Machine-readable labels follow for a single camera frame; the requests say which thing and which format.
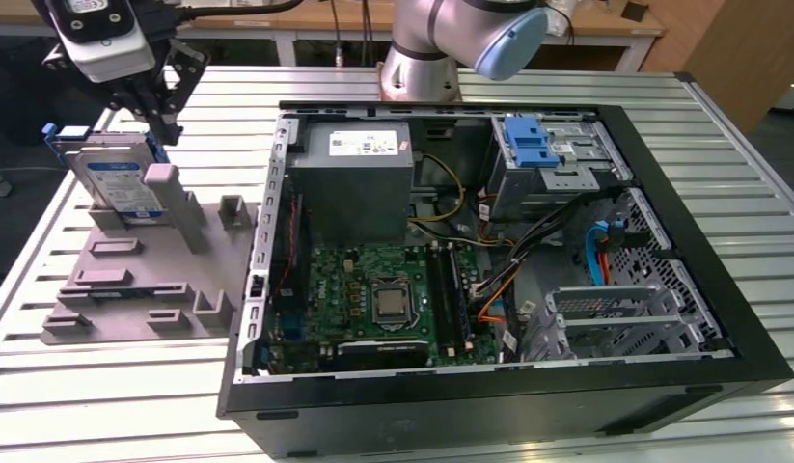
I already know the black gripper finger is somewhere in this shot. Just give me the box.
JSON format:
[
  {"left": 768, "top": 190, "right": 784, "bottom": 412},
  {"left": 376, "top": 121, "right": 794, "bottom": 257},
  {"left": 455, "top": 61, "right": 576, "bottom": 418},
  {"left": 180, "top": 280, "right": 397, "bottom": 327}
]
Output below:
[
  {"left": 157, "top": 40, "right": 209, "bottom": 132},
  {"left": 39, "top": 44, "right": 180, "bottom": 147}
]

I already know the hard disk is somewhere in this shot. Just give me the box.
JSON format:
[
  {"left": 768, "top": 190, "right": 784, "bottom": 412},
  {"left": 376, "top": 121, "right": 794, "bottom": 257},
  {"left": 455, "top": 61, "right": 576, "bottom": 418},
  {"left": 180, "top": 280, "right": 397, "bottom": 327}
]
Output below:
[{"left": 39, "top": 123, "right": 172, "bottom": 226}]

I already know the blue SATA wire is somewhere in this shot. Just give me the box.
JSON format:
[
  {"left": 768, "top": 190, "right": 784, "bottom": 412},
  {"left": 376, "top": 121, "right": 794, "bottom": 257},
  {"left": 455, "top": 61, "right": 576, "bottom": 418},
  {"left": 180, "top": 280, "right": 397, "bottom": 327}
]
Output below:
[{"left": 584, "top": 219, "right": 631, "bottom": 286}]

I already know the red yellow power wire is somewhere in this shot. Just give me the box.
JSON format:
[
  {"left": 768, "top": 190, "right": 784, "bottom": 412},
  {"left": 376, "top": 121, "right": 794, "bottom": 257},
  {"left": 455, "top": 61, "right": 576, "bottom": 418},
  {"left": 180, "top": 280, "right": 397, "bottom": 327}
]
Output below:
[{"left": 596, "top": 238, "right": 615, "bottom": 286}]

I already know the metal disk bay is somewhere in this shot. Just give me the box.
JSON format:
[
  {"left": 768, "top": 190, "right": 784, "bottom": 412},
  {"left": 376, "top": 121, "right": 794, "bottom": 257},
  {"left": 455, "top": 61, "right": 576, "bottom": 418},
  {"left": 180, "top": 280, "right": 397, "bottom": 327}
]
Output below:
[{"left": 541, "top": 284, "right": 719, "bottom": 361}]

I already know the wooden desk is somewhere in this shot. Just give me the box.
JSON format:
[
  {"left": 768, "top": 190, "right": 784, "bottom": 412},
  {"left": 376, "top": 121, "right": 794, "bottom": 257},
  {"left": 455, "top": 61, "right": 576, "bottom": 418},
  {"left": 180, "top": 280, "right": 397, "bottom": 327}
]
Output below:
[{"left": 0, "top": 0, "right": 667, "bottom": 73}]

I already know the white PSU label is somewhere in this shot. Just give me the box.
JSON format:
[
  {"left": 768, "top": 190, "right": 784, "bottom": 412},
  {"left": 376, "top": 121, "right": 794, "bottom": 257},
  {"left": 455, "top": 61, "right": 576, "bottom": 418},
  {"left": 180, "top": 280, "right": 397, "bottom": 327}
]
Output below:
[{"left": 328, "top": 128, "right": 399, "bottom": 157}]

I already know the grey parts rack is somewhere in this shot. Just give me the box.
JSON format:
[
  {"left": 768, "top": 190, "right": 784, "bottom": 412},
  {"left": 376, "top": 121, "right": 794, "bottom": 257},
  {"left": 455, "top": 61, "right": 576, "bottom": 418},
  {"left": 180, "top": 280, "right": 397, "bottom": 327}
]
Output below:
[{"left": 39, "top": 163, "right": 260, "bottom": 346}]

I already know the grey power supply unit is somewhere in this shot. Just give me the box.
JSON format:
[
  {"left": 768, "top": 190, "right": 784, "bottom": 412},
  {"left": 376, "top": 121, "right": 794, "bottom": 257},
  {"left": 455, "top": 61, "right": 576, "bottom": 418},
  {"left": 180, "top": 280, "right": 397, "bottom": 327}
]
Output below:
[{"left": 286, "top": 120, "right": 415, "bottom": 247}]

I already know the green motherboard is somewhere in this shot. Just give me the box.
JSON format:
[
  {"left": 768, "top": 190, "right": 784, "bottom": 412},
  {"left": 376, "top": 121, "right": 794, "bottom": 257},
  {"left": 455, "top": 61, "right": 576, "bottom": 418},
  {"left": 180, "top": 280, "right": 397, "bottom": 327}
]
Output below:
[{"left": 264, "top": 243, "right": 500, "bottom": 372}]

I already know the CPU socket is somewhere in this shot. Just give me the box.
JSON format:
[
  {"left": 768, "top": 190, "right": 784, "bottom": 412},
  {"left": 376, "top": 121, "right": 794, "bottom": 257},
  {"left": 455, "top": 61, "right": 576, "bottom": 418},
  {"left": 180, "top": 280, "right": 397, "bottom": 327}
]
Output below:
[{"left": 367, "top": 276, "right": 420, "bottom": 333}]

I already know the blue drive latch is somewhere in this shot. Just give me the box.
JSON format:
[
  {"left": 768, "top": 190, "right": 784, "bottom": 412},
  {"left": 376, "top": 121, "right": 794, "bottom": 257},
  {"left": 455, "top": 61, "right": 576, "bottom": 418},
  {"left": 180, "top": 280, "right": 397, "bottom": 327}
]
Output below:
[{"left": 503, "top": 118, "right": 559, "bottom": 169}]

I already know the metal optical drive cage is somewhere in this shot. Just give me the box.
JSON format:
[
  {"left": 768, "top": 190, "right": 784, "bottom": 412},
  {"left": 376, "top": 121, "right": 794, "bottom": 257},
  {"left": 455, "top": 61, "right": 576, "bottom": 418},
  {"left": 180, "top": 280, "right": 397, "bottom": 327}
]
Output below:
[{"left": 487, "top": 115, "right": 632, "bottom": 222}]

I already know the silver CPU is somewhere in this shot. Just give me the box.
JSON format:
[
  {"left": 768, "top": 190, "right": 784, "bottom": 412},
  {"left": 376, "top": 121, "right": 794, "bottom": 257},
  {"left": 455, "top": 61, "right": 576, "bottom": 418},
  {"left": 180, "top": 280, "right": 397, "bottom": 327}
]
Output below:
[{"left": 373, "top": 287, "right": 412, "bottom": 318}]

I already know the black RAM slot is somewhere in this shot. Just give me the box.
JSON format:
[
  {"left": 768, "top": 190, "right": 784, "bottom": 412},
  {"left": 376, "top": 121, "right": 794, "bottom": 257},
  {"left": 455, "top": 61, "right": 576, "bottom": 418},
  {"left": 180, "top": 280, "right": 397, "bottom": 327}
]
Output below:
[
  {"left": 444, "top": 244, "right": 469, "bottom": 356},
  {"left": 427, "top": 244, "right": 451, "bottom": 356},
  {"left": 452, "top": 244, "right": 479, "bottom": 356},
  {"left": 435, "top": 244, "right": 460, "bottom": 356}
]

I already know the black graphics card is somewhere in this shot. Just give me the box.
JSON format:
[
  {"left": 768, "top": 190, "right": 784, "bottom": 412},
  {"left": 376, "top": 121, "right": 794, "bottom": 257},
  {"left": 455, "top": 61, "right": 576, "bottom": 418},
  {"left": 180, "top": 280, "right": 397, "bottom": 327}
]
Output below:
[{"left": 317, "top": 337, "right": 431, "bottom": 371}]

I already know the black PC case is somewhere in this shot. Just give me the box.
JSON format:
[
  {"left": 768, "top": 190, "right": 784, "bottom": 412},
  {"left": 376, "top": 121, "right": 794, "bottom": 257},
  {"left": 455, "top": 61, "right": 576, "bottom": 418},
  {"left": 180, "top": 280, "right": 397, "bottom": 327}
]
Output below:
[{"left": 214, "top": 99, "right": 794, "bottom": 459}]

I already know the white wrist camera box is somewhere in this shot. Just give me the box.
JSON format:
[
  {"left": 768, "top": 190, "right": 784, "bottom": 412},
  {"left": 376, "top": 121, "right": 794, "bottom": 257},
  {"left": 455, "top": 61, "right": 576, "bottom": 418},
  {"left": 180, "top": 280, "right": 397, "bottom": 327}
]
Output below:
[{"left": 47, "top": 0, "right": 158, "bottom": 84}]

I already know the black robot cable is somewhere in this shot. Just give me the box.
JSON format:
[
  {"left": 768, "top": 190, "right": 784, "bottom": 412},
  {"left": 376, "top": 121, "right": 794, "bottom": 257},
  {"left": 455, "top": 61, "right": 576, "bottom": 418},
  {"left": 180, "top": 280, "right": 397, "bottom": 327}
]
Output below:
[{"left": 166, "top": 0, "right": 305, "bottom": 23}]

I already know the yellow black power wire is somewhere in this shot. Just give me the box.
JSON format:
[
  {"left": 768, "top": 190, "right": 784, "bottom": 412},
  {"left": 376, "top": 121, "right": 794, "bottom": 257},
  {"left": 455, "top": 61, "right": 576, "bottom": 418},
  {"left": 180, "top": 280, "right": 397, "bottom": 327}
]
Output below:
[{"left": 407, "top": 151, "right": 467, "bottom": 224}]

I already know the grey white wire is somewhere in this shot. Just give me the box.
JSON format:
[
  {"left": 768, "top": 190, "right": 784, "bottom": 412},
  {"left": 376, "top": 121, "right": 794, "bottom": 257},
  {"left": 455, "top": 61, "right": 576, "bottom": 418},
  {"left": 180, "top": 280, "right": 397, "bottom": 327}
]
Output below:
[{"left": 408, "top": 219, "right": 520, "bottom": 248}]

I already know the black cable bundle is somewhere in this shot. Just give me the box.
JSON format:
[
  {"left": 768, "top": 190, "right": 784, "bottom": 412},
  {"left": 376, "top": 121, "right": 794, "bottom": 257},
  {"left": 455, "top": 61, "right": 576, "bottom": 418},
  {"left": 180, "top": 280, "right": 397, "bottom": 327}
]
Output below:
[{"left": 476, "top": 190, "right": 630, "bottom": 296}]

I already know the orange wire bundle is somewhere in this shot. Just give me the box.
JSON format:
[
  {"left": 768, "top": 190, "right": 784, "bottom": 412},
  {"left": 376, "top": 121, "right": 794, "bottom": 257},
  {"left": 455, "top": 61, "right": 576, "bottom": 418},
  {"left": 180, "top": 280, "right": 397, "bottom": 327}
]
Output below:
[{"left": 476, "top": 269, "right": 511, "bottom": 324}]

